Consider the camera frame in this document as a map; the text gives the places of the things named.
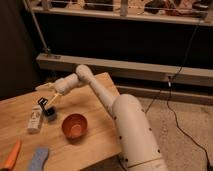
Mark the orange bowl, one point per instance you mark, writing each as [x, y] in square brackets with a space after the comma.
[74, 126]

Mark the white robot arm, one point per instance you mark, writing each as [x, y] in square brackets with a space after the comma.
[138, 143]

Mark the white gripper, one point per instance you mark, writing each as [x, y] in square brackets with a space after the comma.
[62, 86]

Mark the wooden shelf frame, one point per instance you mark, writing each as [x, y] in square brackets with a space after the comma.
[155, 53]

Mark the metal rod stand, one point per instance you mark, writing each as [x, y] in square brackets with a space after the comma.
[46, 49]

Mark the black eraser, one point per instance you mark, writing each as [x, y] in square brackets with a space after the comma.
[42, 102]

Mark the white small box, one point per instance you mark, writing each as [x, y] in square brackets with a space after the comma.
[35, 120]

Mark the orange tool handle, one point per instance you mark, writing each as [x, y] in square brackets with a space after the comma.
[12, 157]

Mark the blue sponge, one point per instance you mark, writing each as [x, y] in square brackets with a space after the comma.
[38, 160]

